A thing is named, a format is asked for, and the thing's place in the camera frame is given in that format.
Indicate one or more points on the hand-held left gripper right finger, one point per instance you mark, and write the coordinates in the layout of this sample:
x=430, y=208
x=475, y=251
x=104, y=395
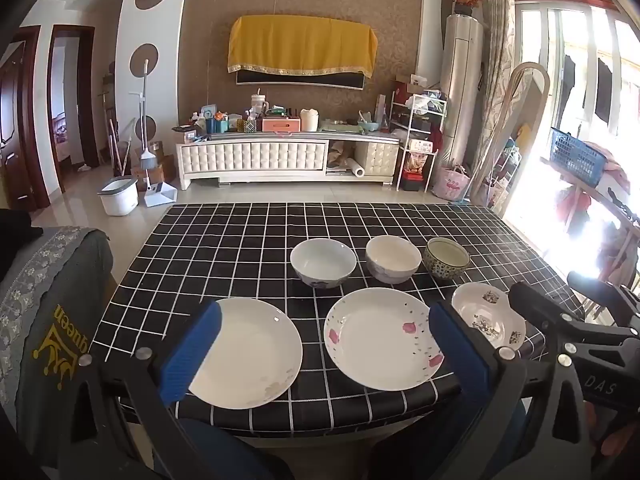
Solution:
x=460, y=355

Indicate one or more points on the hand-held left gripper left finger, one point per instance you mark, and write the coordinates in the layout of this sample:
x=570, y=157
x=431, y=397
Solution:
x=192, y=355

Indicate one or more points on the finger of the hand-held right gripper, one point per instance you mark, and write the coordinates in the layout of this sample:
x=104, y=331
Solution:
x=540, y=307
x=600, y=290

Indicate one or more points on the small cartoon print plate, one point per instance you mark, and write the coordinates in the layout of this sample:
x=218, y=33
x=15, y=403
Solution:
x=487, y=310

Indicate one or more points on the plain white plate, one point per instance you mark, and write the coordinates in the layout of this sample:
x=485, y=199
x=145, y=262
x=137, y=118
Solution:
x=250, y=350

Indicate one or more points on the pink flower white plate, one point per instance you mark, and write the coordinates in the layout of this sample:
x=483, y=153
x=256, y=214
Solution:
x=375, y=340

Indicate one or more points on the green patterned bowl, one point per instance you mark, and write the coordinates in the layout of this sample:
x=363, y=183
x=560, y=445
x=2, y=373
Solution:
x=446, y=259

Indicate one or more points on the cream bowl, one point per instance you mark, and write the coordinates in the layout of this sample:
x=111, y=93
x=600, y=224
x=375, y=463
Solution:
x=392, y=260

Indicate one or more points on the white bowl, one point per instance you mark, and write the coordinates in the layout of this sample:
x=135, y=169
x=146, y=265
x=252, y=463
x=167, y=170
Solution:
x=322, y=260

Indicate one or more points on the person's right hand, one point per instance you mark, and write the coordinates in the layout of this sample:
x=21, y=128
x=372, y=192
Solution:
x=617, y=440

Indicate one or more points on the black white checked tablecloth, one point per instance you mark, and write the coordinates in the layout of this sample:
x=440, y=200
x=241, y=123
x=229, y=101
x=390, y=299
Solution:
x=225, y=260

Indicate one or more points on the person's blue trousers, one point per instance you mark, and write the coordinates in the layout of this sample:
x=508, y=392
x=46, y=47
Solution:
x=235, y=450

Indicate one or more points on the blue plastic basket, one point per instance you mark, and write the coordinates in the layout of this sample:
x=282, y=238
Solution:
x=575, y=155

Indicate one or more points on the grey chair cover yellow print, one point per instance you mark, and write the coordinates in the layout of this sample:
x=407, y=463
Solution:
x=50, y=310

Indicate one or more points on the pink bag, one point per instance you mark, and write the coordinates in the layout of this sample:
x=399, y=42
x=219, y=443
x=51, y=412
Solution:
x=450, y=184

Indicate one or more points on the white dustpan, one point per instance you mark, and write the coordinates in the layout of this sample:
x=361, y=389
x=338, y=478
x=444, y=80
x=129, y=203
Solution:
x=160, y=196

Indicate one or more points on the white mop bucket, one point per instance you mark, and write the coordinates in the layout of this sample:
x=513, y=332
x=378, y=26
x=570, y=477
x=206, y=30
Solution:
x=119, y=197

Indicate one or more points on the arched standing mirror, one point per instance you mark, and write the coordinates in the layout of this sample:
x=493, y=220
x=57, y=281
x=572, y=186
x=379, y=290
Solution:
x=520, y=125

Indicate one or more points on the broom and dustpan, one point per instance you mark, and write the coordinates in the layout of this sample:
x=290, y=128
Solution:
x=162, y=167

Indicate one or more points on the blue broom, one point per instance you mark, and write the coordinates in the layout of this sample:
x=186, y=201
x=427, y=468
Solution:
x=147, y=160

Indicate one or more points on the white tufted television cabinet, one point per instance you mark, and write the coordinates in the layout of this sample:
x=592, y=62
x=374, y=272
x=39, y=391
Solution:
x=250, y=157

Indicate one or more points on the black garment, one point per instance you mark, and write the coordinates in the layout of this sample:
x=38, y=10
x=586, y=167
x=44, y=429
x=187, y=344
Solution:
x=17, y=232

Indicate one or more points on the white paper roll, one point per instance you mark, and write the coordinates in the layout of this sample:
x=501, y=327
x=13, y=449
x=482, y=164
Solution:
x=350, y=169

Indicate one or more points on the white standing air conditioner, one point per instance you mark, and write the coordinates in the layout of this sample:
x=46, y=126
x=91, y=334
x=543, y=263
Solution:
x=462, y=85

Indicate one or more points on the pink storage box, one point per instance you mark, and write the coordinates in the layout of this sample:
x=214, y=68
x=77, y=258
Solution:
x=281, y=125

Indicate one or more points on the patterned curtain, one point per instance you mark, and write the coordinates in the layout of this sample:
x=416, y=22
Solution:
x=500, y=60

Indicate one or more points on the white plastic jug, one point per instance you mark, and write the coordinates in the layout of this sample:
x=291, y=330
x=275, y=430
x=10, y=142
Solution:
x=310, y=120

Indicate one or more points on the red brown wooden door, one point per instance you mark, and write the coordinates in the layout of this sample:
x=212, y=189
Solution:
x=20, y=135

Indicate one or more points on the black television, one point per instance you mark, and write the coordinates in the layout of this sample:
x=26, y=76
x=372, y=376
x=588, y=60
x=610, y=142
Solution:
x=300, y=80

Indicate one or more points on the yellow cloth cover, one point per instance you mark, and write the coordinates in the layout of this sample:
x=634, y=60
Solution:
x=300, y=42

